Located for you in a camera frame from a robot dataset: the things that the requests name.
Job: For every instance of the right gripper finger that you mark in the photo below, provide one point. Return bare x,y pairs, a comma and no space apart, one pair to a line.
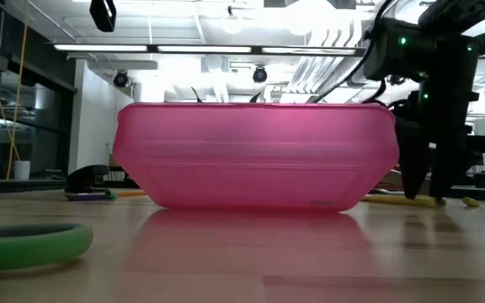
446,164
413,160

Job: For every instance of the small yellow eraser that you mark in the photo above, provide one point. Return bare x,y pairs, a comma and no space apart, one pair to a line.
470,202

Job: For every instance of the pink plastic pencil box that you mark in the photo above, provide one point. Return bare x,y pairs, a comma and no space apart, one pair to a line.
255,160

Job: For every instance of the orange pencil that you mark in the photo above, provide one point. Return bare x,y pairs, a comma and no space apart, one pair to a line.
131,193

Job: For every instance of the small stapler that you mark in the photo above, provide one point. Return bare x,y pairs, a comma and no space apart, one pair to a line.
84,179

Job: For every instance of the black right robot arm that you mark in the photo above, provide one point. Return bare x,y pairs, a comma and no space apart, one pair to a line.
394,50

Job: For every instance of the black ceiling spotlight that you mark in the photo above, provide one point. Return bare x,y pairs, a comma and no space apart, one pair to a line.
120,79
259,74

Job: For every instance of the long ceiling light bar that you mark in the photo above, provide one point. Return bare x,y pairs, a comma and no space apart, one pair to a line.
204,49

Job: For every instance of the white cup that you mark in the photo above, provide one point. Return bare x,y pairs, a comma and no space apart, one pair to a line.
22,170

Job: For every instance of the black hanging camera box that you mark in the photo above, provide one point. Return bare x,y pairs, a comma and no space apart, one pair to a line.
102,14

